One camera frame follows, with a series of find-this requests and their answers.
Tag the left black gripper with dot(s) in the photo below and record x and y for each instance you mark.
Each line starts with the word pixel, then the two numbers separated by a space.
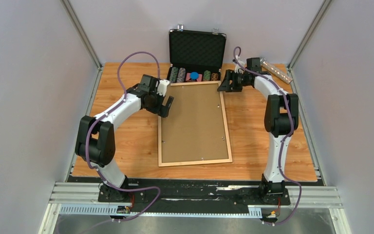
pixel 163 111

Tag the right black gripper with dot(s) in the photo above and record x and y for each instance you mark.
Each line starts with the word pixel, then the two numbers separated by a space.
pixel 231 75

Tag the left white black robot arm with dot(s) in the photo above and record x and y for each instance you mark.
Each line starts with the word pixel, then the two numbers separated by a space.
pixel 96 135

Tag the blue round chip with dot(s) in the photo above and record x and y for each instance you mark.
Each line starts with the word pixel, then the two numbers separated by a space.
pixel 194 76

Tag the silver glitter tube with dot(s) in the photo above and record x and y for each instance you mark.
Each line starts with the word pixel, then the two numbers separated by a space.
pixel 282 75

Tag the black poker chip case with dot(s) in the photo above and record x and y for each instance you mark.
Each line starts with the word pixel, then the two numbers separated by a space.
pixel 195 51

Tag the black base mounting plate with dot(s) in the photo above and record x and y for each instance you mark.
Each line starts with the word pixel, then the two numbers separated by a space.
pixel 182 196

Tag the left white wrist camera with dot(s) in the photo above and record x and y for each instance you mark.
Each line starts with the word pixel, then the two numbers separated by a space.
pixel 162 87

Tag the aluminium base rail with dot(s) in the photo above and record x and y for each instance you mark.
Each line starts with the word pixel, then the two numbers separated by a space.
pixel 80 198

